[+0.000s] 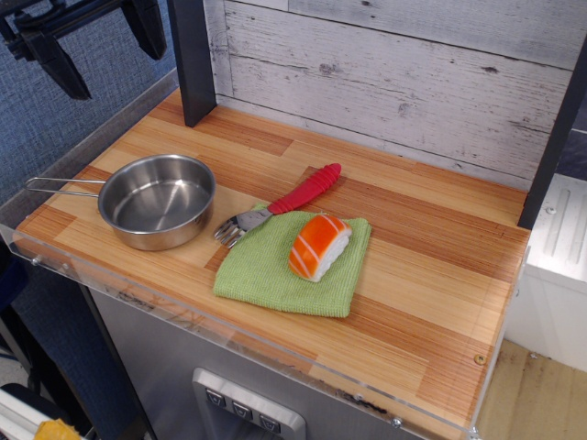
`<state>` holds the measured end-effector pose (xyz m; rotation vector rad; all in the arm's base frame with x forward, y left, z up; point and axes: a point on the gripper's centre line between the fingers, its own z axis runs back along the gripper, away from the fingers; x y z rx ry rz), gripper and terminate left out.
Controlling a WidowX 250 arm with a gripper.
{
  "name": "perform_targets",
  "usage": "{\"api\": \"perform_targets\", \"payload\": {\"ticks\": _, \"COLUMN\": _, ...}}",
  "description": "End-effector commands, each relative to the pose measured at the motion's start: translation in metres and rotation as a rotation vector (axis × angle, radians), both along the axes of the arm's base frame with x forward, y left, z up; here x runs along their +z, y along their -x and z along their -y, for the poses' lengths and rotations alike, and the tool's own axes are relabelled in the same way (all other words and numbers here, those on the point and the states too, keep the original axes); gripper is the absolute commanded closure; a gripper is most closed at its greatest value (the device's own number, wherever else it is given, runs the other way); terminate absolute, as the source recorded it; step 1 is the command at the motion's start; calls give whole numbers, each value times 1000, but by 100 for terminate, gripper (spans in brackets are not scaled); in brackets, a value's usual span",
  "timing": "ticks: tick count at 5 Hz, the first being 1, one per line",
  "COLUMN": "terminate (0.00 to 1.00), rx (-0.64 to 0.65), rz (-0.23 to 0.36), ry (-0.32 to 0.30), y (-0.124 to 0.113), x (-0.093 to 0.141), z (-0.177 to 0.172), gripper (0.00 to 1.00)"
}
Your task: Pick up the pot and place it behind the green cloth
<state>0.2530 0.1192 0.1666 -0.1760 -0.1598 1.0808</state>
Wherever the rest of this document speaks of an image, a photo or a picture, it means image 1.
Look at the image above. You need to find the red handled metal fork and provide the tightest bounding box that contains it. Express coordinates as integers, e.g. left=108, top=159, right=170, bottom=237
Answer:
left=214, top=163, right=342, bottom=248

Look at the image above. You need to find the stainless steel saucepan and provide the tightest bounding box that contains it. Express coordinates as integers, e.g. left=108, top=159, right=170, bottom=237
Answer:
left=54, top=154, right=216, bottom=251

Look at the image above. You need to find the green cloth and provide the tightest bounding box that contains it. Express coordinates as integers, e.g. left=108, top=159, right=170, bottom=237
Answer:
left=213, top=211, right=371, bottom=317

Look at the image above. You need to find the silver dispenser button panel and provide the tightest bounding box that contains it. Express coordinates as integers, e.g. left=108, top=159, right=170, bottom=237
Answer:
left=192, top=368, right=306, bottom=439

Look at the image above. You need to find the yellow object bottom left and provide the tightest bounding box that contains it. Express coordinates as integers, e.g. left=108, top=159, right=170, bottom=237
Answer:
left=33, top=419, right=83, bottom=440

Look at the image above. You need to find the white side cabinet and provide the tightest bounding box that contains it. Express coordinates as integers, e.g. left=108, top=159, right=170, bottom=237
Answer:
left=504, top=174, right=586, bottom=371

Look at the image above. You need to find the salmon nigiri sushi toy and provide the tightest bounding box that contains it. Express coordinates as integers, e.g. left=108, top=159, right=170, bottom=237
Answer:
left=288, top=214, right=352, bottom=282

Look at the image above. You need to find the black left upright post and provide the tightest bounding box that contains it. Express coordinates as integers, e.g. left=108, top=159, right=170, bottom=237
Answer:
left=167, top=0, right=216, bottom=127

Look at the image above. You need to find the clear acrylic edge guard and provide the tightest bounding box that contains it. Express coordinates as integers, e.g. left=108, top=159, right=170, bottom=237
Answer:
left=1, top=73, right=529, bottom=439

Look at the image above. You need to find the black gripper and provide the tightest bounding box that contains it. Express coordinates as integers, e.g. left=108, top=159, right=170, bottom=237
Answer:
left=1, top=0, right=167, bottom=100

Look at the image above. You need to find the black right upright post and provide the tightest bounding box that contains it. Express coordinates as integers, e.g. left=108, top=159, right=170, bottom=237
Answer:
left=517, top=41, right=587, bottom=230

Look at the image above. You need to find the black upright post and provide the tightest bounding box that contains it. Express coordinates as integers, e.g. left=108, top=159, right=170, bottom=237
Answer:
left=167, top=0, right=216, bottom=127
left=517, top=41, right=587, bottom=230

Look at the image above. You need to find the silver toy fridge cabinet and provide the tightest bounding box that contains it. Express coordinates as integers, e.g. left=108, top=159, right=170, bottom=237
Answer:
left=86, top=286, right=430, bottom=440

